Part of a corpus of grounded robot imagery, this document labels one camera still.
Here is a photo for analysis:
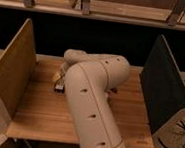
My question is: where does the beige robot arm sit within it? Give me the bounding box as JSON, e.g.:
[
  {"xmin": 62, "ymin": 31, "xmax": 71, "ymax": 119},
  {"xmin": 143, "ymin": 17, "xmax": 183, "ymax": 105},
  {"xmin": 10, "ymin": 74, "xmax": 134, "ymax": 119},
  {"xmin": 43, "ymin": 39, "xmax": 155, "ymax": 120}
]
[{"xmin": 54, "ymin": 49, "xmax": 130, "ymax": 148}]

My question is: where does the left wooden side panel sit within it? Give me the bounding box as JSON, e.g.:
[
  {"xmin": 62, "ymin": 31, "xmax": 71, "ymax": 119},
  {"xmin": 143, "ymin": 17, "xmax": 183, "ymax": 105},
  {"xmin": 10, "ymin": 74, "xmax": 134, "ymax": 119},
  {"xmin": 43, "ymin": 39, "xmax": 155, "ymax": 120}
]
[{"xmin": 0, "ymin": 19, "xmax": 36, "ymax": 124}]

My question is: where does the right dark side panel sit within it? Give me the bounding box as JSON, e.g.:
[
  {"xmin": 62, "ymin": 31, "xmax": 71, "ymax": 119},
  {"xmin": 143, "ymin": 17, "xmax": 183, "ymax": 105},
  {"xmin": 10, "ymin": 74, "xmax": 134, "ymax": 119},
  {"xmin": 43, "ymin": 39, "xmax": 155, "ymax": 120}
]
[{"xmin": 140, "ymin": 35, "xmax": 185, "ymax": 134}]

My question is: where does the black and white eraser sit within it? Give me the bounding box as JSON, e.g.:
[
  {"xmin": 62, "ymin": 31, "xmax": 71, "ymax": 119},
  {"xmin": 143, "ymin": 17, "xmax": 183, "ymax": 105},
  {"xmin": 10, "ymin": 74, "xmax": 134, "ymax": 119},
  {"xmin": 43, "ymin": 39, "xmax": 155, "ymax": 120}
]
[{"xmin": 54, "ymin": 80, "xmax": 65, "ymax": 92}]

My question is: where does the wooden shelf with brackets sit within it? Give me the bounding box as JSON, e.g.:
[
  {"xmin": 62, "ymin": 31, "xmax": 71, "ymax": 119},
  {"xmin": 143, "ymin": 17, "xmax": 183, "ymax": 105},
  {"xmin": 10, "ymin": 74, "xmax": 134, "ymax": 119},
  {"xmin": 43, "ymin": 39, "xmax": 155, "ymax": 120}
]
[{"xmin": 0, "ymin": 0, "xmax": 185, "ymax": 31}]

